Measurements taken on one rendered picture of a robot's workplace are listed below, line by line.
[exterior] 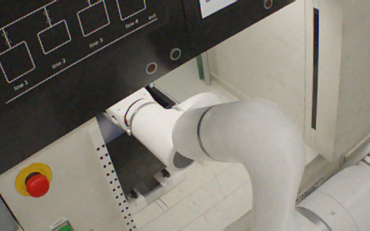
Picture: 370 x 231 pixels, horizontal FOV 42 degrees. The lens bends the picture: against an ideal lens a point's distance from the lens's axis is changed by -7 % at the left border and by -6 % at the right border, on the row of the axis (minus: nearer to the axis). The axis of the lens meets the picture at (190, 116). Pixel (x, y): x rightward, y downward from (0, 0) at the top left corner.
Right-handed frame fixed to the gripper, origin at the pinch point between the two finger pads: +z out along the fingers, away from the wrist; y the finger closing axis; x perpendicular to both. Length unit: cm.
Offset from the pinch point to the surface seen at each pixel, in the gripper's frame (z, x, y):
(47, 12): -30, 40, -16
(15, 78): -30, 33, -24
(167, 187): -10.3, -32.4, 4.0
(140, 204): -10.8, -31.4, -5.0
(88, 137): -29.6, 15.2, -16.4
